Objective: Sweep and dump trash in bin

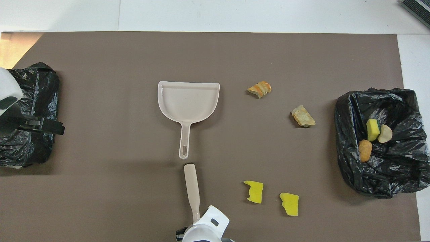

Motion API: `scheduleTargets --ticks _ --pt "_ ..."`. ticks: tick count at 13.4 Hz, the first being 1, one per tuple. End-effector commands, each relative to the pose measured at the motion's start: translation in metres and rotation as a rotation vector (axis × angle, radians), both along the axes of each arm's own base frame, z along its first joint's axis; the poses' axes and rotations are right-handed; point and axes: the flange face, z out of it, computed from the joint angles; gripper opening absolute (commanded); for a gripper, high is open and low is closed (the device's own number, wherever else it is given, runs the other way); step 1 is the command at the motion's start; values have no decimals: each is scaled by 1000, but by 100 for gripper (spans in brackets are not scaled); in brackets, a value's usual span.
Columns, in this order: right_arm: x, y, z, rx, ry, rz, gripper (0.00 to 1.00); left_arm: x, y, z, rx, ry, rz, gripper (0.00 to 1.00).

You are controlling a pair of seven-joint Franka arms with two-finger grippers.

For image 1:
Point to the pale yellow bread chunk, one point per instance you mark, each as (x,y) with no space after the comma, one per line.
(385,133)

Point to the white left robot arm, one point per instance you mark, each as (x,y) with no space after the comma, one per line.
(8,84)

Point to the large brown table mat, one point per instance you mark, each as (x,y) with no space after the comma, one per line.
(100,185)

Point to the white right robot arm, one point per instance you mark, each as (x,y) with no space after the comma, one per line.
(211,220)

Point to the open black bag lined bin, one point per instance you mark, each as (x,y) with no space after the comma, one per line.
(396,174)

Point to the grey ribbed device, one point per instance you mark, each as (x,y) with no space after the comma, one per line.
(416,9)

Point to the brown bread roll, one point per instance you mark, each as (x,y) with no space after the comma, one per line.
(365,150)

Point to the pale pink hand brush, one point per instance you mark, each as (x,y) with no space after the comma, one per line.
(192,185)

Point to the orange striped bread piece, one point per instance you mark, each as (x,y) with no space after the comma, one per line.
(260,89)

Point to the pale pink plastic dustpan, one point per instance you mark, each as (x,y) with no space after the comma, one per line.
(188,102)

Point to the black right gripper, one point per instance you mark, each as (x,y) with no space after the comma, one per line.
(181,234)

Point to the green and yellow sponge piece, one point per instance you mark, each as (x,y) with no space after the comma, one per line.
(372,129)

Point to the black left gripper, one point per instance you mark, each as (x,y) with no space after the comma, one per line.
(30,123)

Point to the pale yellow rock chunk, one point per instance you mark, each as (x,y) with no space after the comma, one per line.
(303,116)

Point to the black bag covered box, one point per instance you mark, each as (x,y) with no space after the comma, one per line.
(37,94)

